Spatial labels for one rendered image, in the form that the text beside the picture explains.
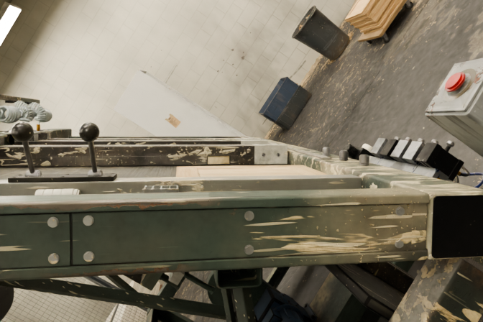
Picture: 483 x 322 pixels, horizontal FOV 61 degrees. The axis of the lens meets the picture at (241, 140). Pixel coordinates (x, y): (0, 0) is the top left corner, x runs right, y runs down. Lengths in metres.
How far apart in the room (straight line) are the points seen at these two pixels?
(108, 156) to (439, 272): 1.09
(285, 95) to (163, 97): 1.63
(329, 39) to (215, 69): 1.89
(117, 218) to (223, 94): 5.91
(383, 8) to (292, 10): 2.56
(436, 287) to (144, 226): 0.50
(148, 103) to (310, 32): 2.27
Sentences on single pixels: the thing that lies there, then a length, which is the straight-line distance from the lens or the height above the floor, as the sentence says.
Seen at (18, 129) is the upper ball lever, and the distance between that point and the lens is 0.85.
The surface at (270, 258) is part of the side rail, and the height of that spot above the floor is 1.08.
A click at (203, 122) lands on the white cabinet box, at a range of 5.10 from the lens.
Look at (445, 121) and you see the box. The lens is 0.82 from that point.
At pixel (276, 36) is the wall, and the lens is 6.59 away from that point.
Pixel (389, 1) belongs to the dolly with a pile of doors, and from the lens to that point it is 4.40.
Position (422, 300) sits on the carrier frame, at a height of 0.79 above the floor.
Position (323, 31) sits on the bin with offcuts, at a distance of 5.58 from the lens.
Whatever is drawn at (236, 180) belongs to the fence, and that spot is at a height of 1.14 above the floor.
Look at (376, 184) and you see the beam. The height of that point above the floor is 0.90.
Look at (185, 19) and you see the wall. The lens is 6.54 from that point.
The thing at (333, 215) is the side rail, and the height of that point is 1.03.
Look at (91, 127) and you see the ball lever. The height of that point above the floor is 1.43.
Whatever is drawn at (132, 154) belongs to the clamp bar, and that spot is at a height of 1.38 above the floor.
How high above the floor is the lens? 1.30
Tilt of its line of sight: 9 degrees down
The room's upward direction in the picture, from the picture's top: 57 degrees counter-clockwise
